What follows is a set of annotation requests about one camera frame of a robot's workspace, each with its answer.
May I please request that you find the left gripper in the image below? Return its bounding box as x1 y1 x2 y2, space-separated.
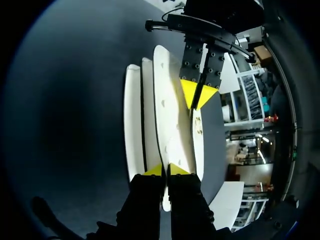
144 0 264 111

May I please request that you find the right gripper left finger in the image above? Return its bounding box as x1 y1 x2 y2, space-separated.
116 163 167 240

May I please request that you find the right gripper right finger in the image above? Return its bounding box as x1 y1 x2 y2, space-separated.
166 162 217 240

